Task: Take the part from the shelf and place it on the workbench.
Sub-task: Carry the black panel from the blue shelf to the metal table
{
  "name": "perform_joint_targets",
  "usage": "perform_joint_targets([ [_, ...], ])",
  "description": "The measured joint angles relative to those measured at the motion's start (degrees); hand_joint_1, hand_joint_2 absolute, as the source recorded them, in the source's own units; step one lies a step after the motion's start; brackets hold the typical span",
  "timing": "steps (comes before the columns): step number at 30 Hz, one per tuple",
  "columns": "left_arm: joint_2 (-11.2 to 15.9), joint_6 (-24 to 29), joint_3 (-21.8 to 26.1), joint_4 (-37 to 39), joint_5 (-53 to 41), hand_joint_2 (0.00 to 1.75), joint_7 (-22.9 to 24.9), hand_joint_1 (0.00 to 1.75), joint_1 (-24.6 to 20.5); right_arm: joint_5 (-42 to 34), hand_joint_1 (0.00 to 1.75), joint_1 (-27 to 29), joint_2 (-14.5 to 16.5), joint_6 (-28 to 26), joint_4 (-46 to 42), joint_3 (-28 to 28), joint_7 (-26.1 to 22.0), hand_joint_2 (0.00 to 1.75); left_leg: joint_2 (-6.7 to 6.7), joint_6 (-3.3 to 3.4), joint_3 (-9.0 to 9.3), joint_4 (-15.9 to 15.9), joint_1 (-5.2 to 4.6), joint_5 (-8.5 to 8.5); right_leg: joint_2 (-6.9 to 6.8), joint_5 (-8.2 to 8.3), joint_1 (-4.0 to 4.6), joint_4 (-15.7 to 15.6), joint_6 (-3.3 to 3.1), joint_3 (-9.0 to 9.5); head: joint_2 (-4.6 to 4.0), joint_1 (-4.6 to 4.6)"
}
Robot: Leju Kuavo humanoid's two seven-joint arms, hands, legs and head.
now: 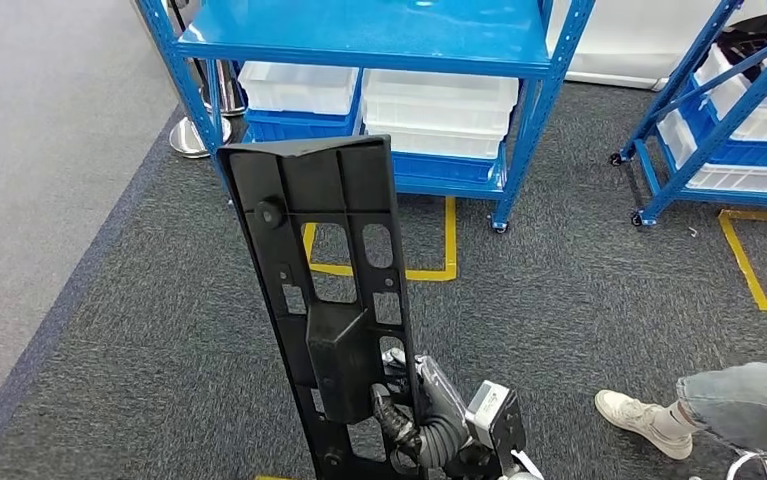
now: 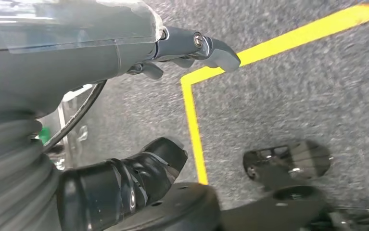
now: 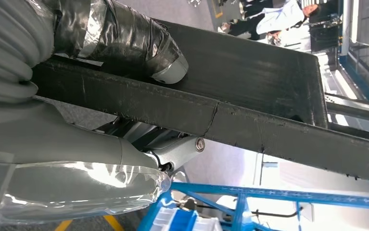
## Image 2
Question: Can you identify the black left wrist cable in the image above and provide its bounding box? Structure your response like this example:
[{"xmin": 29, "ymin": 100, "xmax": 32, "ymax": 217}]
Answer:
[{"xmin": 42, "ymin": 79, "xmax": 108, "ymax": 154}]

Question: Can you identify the yellow floor tape outline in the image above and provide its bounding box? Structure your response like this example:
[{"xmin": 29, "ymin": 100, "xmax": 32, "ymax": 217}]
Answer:
[{"xmin": 180, "ymin": 3, "xmax": 369, "ymax": 186}]

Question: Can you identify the black robot foot assembly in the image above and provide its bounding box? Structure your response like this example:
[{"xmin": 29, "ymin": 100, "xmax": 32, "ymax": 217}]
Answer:
[{"xmin": 219, "ymin": 139, "xmax": 369, "ymax": 231}]

